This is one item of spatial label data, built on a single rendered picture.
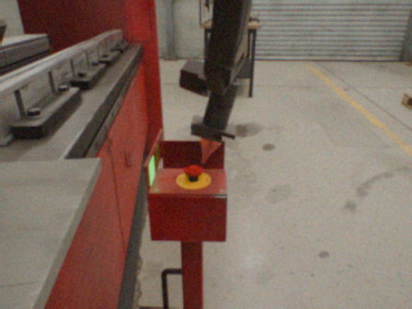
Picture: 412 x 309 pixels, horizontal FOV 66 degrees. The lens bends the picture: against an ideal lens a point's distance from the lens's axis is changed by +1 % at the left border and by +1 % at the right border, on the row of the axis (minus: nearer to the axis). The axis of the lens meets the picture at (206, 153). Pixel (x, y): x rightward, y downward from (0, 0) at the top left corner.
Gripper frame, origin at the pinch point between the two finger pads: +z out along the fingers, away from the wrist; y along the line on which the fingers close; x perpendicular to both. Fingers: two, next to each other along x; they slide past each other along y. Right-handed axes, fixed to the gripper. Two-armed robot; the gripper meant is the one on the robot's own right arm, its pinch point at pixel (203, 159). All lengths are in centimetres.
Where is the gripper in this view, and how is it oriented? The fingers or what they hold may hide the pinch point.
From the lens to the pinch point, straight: 74.6
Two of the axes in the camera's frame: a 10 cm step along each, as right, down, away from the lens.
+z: -2.6, 8.7, 4.2
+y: -9.7, -2.5, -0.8
